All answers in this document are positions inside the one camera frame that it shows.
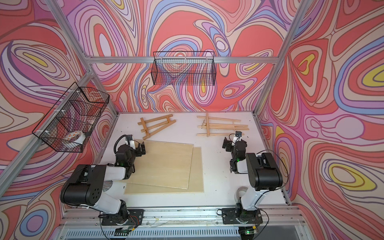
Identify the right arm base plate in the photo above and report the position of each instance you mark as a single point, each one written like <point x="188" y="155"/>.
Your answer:
<point x="231" y="216"/>

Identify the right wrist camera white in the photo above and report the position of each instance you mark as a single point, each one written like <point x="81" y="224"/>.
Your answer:
<point x="237" y="136"/>

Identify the black wire basket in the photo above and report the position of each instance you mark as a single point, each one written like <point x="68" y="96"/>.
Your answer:
<point x="80" y="109"/>
<point x="184" y="68"/>

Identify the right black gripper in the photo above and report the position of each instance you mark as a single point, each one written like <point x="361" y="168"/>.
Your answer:
<point x="228" y="143"/>

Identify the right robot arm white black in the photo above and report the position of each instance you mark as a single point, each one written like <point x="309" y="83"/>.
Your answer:
<point x="264" y="177"/>

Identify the left black wire basket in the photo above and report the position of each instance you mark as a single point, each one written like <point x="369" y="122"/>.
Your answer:
<point x="80" y="109"/>

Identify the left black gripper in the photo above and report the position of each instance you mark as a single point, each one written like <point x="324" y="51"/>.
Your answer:
<point x="139" y="153"/>

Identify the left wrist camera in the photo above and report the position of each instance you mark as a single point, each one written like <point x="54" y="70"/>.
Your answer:
<point x="130" y="141"/>

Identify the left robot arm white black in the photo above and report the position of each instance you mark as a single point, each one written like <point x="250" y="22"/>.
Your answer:
<point x="84" y="188"/>

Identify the clear tape roll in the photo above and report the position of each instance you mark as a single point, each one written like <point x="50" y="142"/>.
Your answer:
<point x="240" y="192"/>

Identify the wooden easel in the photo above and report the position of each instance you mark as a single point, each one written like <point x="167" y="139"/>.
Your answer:
<point x="217" y="126"/>
<point x="155" y="125"/>

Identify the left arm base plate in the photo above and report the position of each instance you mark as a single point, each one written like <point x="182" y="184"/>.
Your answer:
<point x="130" y="217"/>

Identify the silver cup of pencils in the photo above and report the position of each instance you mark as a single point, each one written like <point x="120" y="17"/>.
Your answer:
<point x="107" y="185"/>

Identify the plywood board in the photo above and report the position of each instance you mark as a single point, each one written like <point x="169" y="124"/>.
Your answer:
<point x="165" y="164"/>
<point x="196" y="180"/>

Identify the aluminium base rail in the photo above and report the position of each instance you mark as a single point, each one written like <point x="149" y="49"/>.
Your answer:
<point x="187" y="223"/>

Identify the back black wire basket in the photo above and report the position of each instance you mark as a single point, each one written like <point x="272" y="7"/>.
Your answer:
<point x="184" y="68"/>

